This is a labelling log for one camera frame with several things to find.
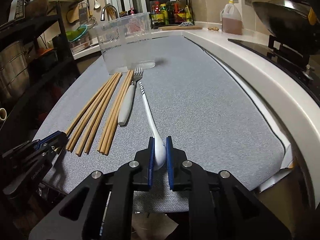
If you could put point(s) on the black steel wok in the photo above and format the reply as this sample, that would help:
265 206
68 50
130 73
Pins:
288 21

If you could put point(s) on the clear plastic container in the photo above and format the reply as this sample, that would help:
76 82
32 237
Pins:
126 43

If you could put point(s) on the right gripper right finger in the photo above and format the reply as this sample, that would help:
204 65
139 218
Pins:
185 175

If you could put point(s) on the black stove top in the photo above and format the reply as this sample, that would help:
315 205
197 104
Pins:
304 71

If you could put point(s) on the chrome kitchen faucet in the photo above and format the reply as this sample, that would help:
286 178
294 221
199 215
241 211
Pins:
109 13

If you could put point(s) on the large steel pot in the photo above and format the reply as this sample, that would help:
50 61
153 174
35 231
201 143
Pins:
14 74

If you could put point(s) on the dark bowl on shelf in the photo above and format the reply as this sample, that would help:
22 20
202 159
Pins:
36 8

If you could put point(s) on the plastic jug of brown liquid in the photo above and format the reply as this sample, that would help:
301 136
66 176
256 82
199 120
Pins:
231 19

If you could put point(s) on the green colander bowls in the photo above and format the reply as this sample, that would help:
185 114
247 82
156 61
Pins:
77 34

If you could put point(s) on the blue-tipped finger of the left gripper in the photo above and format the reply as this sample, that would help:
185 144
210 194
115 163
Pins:
51 137

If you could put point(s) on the black metal shelf rack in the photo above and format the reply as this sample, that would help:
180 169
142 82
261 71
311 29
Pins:
51 67

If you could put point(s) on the white-handled metal fork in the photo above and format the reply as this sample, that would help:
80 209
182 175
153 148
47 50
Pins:
126 105

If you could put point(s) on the round wooden cutting board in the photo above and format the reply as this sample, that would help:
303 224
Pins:
192 27

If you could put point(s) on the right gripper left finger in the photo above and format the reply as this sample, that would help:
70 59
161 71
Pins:
136 175

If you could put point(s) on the black spice rack with bottles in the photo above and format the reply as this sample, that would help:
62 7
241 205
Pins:
170 12

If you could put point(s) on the microwave oven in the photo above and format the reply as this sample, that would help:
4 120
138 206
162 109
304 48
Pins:
16 10

